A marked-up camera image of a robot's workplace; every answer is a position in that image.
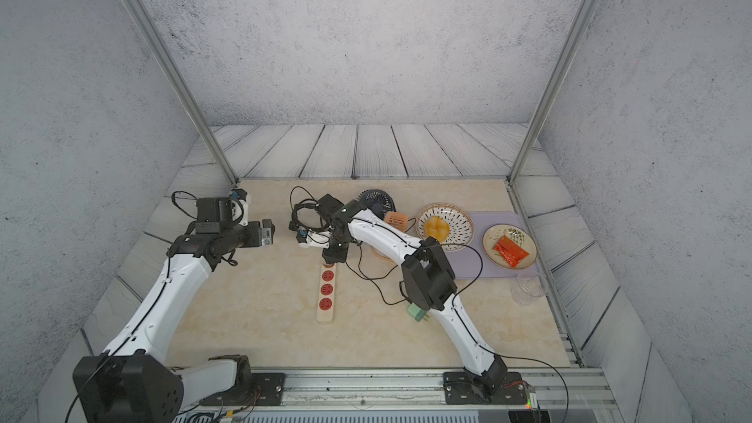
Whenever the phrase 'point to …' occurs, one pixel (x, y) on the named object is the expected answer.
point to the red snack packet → (511, 252)
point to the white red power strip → (327, 294)
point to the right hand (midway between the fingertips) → (330, 255)
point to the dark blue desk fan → (378, 202)
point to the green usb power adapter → (417, 312)
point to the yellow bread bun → (436, 227)
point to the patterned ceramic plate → (450, 224)
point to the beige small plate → (495, 232)
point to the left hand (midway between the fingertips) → (261, 225)
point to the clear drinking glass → (530, 286)
